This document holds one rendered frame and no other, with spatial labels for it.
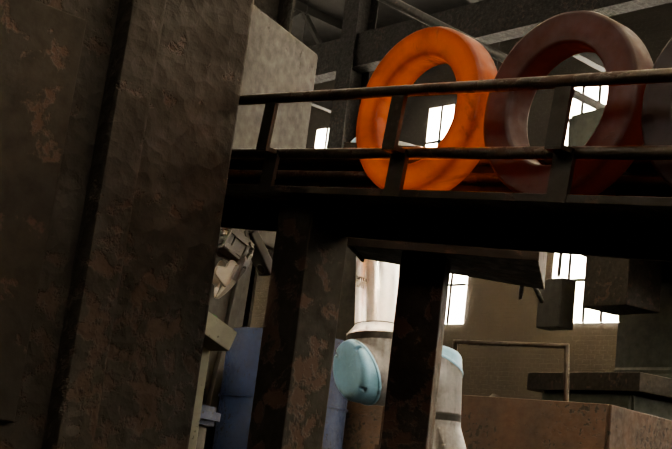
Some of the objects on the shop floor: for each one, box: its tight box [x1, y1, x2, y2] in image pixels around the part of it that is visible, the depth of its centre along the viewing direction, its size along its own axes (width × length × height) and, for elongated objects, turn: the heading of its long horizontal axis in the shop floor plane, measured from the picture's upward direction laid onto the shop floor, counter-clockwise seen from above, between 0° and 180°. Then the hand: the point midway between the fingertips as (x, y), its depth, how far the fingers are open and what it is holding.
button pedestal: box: [188, 311, 237, 449], centre depth 266 cm, size 16×24×62 cm, turn 71°
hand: (221, 295), depth 271 cm, fingers closed
